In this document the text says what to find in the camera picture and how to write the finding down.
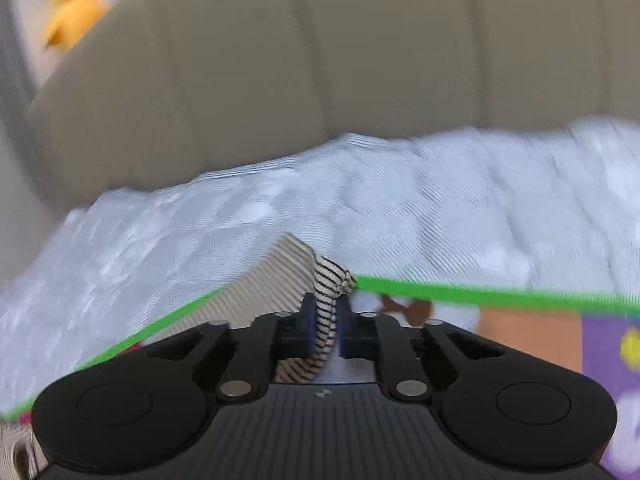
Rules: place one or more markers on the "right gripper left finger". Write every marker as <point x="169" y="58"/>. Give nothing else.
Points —
<point x="259" y="348"/>

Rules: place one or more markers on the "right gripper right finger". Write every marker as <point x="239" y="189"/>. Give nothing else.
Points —
<point x="381" y="340"/>

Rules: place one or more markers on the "beige striped knit sweater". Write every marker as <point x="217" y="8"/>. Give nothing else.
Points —
<point x="154" y="413"/>

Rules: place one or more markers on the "white quilted mattress cover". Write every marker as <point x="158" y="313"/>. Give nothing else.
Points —
<point x="556" y="209"/>

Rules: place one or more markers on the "colourful cartoon play mat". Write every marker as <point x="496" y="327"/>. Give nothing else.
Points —
<point x="545" y="391"/>

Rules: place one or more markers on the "beige padded headboard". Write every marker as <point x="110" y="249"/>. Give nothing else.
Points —
<point x="160" y="91"/>

